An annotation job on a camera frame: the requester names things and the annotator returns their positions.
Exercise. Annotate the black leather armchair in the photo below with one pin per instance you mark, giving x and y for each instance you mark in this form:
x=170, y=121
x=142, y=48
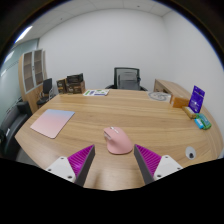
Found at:
x=13, y=123

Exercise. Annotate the purple sign card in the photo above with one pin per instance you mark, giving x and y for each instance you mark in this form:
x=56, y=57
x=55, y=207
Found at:
x=196, y=99

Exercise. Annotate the orange-brown box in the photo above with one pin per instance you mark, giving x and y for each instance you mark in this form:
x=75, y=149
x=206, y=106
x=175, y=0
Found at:
x=180, y=102

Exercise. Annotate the black mesh office chair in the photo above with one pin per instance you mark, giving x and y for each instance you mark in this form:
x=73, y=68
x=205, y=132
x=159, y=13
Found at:
x=126, y=79

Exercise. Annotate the wooden card stand block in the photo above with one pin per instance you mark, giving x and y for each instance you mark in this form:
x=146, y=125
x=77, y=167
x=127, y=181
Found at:
x=189, y=112

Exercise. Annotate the small green box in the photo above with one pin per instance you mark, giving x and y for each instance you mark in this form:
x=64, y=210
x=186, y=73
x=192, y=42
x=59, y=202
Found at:
x=204, y=120

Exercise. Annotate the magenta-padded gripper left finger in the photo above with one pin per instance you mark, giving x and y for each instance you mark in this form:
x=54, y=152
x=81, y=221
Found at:
x=63, y=167

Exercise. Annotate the pink computer mouse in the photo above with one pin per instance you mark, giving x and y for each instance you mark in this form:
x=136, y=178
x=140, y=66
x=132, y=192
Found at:
x=117, y=141

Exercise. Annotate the wooden glass-door cabinet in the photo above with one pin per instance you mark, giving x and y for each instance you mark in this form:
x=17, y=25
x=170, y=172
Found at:
x=31, y=76

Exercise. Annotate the large brown cardboard box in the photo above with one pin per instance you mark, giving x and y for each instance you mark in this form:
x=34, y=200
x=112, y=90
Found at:
x=77, y=88

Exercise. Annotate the black box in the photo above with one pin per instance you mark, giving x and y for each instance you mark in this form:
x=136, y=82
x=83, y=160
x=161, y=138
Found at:
x=74, y=78

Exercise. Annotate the black visitor chair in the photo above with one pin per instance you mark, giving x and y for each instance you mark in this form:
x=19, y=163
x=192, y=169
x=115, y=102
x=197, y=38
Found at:
x=47, y=86

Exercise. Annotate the printed paper sheet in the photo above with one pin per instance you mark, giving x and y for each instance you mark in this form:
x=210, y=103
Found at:
x=96, y=92

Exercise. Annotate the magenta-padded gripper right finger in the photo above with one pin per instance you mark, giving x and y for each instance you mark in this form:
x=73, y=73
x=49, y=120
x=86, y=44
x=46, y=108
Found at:
x=166, y=165

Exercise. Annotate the pink-blue gradient mouse pad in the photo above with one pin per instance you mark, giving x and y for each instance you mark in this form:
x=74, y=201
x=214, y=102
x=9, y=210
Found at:
x=51, y=122

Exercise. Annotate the wooden side desk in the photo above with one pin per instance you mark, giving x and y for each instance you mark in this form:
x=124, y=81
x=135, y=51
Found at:
x=168, y=85

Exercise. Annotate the small brown cardboard box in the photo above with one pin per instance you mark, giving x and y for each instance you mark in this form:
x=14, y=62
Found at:
x=61, y=86

